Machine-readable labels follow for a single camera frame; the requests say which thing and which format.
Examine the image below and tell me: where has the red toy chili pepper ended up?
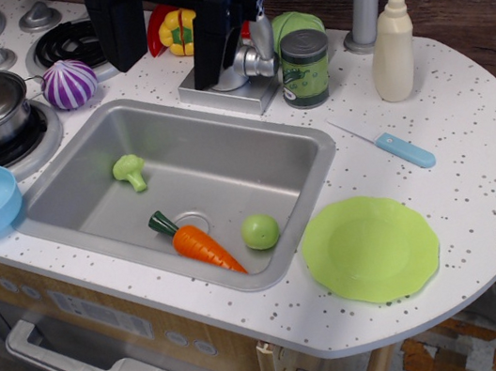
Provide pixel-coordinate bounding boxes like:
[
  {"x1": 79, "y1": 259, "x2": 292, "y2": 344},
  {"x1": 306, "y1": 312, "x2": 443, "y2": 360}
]
[{"x1": 147, "y1": 4, "x2": 177, "y2": 57}]

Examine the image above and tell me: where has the green toy apple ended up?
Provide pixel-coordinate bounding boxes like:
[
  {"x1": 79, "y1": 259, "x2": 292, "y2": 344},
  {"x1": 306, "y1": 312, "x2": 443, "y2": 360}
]
[{"x1": 240, "y1": 213, "x2": 280, "y2": 251}]

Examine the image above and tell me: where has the green toy broccoli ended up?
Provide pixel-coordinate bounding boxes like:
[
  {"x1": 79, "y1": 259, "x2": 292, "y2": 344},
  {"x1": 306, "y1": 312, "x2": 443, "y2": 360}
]
[{"x1": 112, "y1": 154, "x2": 147, "y2": 193}]

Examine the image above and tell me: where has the green label tin can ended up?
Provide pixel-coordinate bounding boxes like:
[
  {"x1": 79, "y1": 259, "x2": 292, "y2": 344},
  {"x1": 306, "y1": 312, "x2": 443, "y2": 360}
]
[{"x1": 280, "y1": 28, "x2": 330, "y2": 109}]

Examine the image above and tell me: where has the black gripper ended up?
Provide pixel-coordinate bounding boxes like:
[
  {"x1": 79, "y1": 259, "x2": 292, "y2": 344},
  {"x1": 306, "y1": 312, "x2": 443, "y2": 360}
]
[{"x1": 85, "y1": 0, "x2": 245, "y2": 90}]

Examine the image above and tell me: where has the yellow toy bell pepper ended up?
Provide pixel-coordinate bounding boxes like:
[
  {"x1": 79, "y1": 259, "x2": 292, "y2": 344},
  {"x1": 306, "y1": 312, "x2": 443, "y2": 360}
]
[{"x1": 158, "y1": 8, "x2": 196, "y2": 56}]

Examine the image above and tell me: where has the silver toy faucet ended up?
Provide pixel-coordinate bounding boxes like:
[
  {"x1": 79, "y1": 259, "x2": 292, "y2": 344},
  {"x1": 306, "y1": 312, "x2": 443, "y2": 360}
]
[{"x1": 178, "y1": 0, "x2": 280, "y2": 116}]

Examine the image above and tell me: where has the blue handled toy knife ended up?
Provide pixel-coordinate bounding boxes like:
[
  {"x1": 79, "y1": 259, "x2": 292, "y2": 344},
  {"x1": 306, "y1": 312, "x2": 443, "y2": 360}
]
[{"x1": 327, "y1": 116, "x2": 436, "y2": 169}]

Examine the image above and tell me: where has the cream detergent bottle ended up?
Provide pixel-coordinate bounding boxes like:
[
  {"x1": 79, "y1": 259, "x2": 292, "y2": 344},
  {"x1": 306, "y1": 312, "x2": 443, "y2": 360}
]
[{"x1": 372, "y1": 0, "x2": 414, "y2": 102}]

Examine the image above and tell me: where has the green toy cabbage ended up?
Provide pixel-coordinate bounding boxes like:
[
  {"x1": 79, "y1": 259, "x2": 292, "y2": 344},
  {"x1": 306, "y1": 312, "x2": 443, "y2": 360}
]
[{"x1": 271, "y1": 11, "x2": 326, "y2": 54}]

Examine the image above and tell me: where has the light green plastic plate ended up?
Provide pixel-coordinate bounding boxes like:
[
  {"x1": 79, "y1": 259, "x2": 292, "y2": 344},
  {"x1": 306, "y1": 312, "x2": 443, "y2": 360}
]
[{"x1": 302, "y1": 196, "x2": 440, "y2": 303}]

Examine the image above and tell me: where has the orange toy carrot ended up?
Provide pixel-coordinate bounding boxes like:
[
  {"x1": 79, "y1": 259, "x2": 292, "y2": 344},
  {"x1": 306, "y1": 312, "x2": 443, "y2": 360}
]
[{"x1": 147, "y1": 211, "x2": 247, "y2": 274}]

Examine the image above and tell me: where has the purple striped toy onion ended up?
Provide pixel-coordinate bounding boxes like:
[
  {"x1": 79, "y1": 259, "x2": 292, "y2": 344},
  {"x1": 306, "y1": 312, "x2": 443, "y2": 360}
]
[{"x1": 42, "y1": 59, "x2": 99, "y2": 110}]

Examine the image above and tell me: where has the black coil stove burner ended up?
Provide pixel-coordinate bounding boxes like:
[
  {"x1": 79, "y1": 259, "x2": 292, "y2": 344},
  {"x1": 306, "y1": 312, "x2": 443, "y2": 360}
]
[{"x1": 34, "y1": 19, "x2": 107, "y2": 68}]

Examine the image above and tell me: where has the grey metal sink basin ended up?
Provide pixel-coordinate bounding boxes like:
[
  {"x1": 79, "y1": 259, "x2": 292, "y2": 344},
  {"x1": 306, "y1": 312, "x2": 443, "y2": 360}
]
[{"x1": 19, "y1": 100, "x2": 336, "y2": 291}]

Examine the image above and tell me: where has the silver stove knob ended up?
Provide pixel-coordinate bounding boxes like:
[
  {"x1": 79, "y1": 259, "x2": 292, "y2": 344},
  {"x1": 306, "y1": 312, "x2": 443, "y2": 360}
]
[{"x1": 18, "y1": 2, "x2": 62, "y2": 33}]

